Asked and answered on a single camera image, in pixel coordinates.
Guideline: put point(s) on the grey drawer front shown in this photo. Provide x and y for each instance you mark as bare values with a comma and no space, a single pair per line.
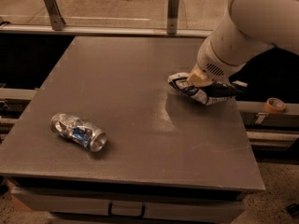
83,207

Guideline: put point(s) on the left metal bracket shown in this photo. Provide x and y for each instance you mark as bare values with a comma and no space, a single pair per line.
56,20

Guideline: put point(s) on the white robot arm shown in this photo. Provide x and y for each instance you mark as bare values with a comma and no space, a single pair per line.
249,28

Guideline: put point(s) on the black drawer handle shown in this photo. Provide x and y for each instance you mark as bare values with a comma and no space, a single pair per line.
134,210

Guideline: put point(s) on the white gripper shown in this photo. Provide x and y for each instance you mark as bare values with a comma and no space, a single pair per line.
212,62

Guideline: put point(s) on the blue chip bag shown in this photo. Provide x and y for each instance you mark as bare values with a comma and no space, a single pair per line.
214,93

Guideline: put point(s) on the orange tape roll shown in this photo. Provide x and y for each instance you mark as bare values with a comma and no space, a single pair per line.
275,105

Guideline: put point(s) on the metal window rail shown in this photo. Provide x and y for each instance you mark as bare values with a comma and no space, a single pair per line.
81,30

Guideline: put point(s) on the crushed silver blue can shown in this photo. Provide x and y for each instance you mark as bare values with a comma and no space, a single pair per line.
81,132

